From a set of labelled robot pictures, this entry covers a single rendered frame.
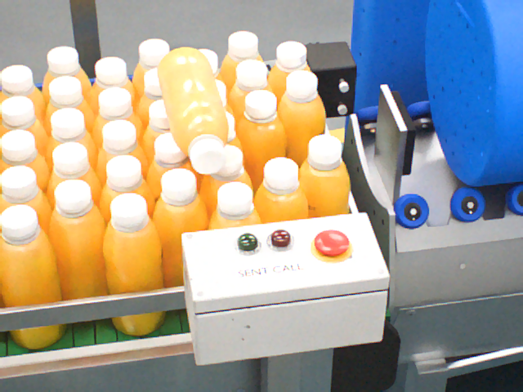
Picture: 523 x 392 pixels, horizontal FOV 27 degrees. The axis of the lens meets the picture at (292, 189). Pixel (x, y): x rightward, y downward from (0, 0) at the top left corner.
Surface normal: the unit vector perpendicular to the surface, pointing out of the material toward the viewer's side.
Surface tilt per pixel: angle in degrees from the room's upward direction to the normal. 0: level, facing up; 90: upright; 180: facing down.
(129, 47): 0
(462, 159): 90
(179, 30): 0
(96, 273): 90
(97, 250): 90
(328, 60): 0
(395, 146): 90
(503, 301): 110
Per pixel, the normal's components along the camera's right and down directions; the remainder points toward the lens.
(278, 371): 0.19, 0.64
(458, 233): 0.17, 0.04
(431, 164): 0.03, -0.76
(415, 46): -0.33, 0.61
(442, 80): -0.98, 0.11
